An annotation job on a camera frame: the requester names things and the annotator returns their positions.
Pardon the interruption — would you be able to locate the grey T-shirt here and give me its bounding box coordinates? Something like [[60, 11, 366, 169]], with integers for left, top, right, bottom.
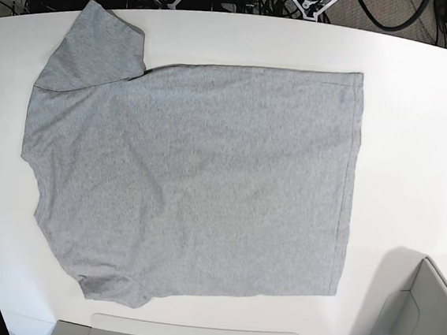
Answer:
[[21, 1, 364, 308]]

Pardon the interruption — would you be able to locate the grey bin right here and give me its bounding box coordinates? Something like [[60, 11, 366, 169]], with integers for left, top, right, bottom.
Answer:
[[375, 252, 447, 335]]

